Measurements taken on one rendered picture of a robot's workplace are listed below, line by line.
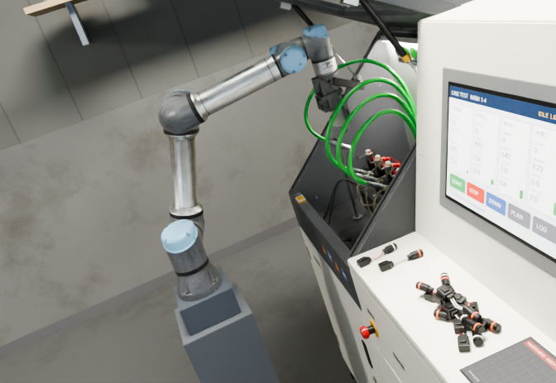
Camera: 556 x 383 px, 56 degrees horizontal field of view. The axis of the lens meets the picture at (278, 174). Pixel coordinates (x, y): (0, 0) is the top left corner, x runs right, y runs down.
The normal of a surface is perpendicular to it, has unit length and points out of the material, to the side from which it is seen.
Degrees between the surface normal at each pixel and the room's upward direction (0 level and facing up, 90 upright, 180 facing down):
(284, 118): 90
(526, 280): 76
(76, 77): 90
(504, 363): 0
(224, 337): 90
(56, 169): 90
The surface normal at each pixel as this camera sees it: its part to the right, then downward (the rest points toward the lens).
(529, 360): -0.30, -0.89
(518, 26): -0.97, 0.13
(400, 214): 0.23, 0.28
